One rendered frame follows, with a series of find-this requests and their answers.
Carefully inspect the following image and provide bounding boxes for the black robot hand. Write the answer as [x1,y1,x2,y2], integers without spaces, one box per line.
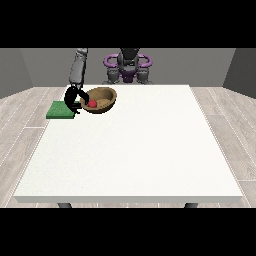
[63,83,91,115]

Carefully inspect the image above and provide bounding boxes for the brown wooden bowl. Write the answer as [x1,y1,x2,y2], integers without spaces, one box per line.
[79,86,118,115]

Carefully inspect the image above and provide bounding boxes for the green square pad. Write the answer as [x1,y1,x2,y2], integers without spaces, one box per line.
[45,100,82,120]

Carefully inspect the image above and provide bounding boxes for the grey robot trunk purple rings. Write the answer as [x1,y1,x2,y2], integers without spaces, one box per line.
[101,48,155,86]

